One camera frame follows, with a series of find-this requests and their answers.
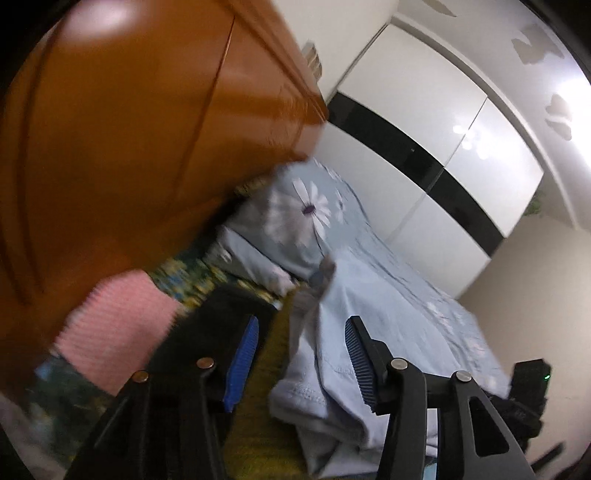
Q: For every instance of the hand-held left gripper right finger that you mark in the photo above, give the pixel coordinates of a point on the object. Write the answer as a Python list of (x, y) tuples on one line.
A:
[(358, 360)]

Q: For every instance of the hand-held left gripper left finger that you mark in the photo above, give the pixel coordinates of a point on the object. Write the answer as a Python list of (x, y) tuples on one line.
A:
[(242, 364)]

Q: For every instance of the light blue shirt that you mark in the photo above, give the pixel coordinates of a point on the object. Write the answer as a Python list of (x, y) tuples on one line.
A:
[(323, 397)]

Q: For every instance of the black cloth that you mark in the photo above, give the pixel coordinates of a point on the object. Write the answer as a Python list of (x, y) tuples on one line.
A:
[(217, 309)]

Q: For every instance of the teal floral bed blanket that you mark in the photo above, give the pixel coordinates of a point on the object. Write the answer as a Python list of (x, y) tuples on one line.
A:
[(263, 438)]

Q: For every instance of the pink cloth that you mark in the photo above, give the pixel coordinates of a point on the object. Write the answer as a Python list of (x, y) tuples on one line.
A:
[(120, 323)]

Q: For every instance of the blue floral quilt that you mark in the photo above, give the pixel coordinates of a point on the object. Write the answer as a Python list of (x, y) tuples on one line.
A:
[(304, 207)]

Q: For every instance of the green potted plant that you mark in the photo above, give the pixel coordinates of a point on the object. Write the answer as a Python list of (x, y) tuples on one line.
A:
[(537, 204)]

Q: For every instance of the wooden headboard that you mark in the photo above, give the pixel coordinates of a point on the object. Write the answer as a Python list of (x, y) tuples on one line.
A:
[(138, 138)]

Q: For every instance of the white wardrobe with black stripe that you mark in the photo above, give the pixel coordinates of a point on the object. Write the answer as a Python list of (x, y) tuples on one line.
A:
[(415, 92)]

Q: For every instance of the beige wall switch panel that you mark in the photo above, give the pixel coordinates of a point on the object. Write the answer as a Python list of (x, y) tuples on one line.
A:
[(313, 57)]

